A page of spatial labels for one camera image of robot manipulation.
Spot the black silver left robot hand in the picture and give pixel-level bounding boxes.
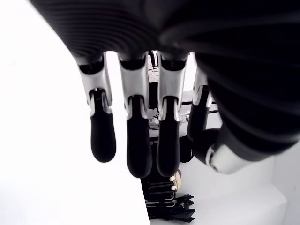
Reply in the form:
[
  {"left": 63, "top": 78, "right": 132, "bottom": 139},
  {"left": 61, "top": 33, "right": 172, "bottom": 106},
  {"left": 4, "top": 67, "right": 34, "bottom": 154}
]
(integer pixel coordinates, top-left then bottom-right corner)
[{"left": 30, "top": 0, "right": 300, "bottom": 179}]

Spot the black folding chair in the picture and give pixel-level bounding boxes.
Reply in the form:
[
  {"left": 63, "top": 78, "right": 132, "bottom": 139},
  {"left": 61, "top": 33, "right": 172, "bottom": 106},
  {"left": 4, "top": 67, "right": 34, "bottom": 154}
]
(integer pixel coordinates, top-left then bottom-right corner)
[{"left": 140, "top": 133, "right": 196, "bottom": 222}]

